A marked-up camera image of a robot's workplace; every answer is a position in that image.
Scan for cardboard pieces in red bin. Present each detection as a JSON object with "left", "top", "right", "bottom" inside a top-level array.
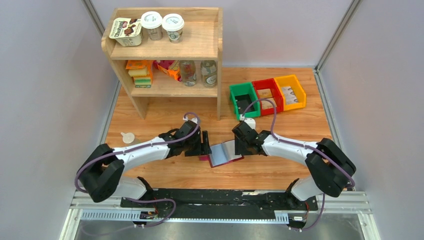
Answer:
[{"left": 257, "top": 88, "right": 277, "bottom": 110}]

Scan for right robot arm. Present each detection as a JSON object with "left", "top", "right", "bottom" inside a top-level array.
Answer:
[{"left": 232, "top": 121, "right": 357, "bottom": 210}]

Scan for Chobani yogurt tub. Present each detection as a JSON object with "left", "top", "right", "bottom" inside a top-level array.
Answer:
[{"left": 109, "top": 17, "right": 143, "bottom": 47}]

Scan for white-lidded paper cup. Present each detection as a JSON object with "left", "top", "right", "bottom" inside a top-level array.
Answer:
[
  {"left": 141, "top": 11, "right": 163, "bottom": 41},
  {"left": 162, "top": 13, "right": 185, "bottom": 44}
]

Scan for wooden two-tier shelf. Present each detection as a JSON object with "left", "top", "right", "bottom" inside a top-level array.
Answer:
[{"left": 101, "top": 7, "right": 223, "bottom": 119}]

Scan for right clear glass bottle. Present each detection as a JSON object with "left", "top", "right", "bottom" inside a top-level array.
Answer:
[{"left": 200, "top": 60, "right": 218, "bottom": 88}]

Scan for clear glass bottle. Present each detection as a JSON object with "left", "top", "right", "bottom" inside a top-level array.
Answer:
[
  {"left": 200, "top": 60, "right": 218, "bottom": 88},
  {"left": 179, "top": 60, "right": 197, "bottom": 87}
]

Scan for green plastic bin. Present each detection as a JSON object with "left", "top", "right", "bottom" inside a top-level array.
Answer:
[{"left": 229, "top": 82, "right": 261, "bottom": 121}]

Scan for small clear squeeze bottle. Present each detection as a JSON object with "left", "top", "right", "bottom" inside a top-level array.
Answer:
[{"left": 120, "top": 132, "right": 141, "bottom": 146}]

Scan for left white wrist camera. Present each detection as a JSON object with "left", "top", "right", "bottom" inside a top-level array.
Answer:
[{"left": 183, "top": 112, "right": 199, "bottom": 124}]

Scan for yellow plastic bin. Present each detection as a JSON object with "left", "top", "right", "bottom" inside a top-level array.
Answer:
[{"left": 274, "top": 74, "right": 307, "bottom": 112}]

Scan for red leather card holder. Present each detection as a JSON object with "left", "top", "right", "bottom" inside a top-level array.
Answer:
[{"left": 199, "top": 139, "right": 244, "bottom": 168}]

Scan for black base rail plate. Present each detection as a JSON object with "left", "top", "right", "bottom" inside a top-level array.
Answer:
[{"left": 120, "top": 188, "right": 319, "bottom": 221}]

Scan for orange snack box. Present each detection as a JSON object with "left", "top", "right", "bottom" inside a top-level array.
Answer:
[{"left": 153, "top": 60, "right": 182, "bottom": 82}]

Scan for right white-lidded paper cup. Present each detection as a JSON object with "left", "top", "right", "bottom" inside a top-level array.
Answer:
[{"left": 162, "top": 13, "right": 185, "bottom": 44}]

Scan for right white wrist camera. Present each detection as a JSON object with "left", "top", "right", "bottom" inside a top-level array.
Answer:
[{"left": 239, "top": 114, "right": 256, "bottom": 130}]

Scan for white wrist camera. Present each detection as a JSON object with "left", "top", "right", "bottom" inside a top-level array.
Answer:
[
  {"left": 183, "top": 112, "right": 199, "bottom": 124},
  {"left": 239, "top": 114, "right": 256, "bottom": 130}
]

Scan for white packet in yellow bin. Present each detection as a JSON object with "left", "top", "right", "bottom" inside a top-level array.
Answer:
[{"left": 281, "top": 86, "right": 299, "bottom": 105}]

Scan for left clear glass bottle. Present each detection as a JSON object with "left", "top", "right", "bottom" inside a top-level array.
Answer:
[{"left": 179, "top": 60, "right": 197, "bottom": 87}]

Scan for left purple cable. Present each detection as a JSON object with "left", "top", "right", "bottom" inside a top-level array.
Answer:
[{"left": 74, "top": 112, "right": 202, "bottom": 195}]

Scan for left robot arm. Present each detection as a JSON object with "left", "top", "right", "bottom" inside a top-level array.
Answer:
[{"left": 75, "top": 120, "right": 212, "bottom": 208}]

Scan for left white-lidded paper cup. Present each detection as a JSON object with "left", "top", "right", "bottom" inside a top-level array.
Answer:
[{"left": 141, "top": 11, "right": 163, "bottom": 41}]

